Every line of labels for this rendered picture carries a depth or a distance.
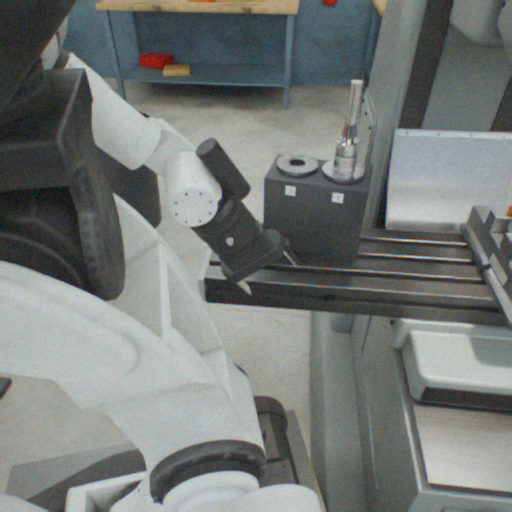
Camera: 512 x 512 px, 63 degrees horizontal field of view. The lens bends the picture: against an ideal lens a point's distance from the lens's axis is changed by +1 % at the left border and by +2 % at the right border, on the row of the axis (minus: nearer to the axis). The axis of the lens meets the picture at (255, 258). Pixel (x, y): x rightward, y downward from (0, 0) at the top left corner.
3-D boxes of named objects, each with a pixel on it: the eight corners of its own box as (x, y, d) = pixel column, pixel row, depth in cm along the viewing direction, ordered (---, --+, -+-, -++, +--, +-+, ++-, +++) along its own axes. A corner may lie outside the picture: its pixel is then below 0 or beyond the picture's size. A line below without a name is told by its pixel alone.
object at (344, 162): (330, 172, 87) (333, 147, 84) (334, 162, 90) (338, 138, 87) (353, 175, 86) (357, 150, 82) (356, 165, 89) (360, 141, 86)
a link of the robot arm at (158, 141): (192, 222, 60) (112, 167, 52) (185, 188, 67) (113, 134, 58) (223, 193, 58) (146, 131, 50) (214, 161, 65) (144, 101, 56)
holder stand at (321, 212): (354, 263, 95) (370, 187, 82) (262, 246, 100) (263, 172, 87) (360, 233, 104) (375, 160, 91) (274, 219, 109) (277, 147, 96)
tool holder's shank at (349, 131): (339, 141, 83) (347, 83, 76) (341, 135, 86) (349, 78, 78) (355, 144, 82) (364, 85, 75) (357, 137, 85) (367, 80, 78)
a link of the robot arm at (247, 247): (232, 297, 71) (190, 258, 63) (221, 260, 77) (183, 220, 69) (295, 260, 68) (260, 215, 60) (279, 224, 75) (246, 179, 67)
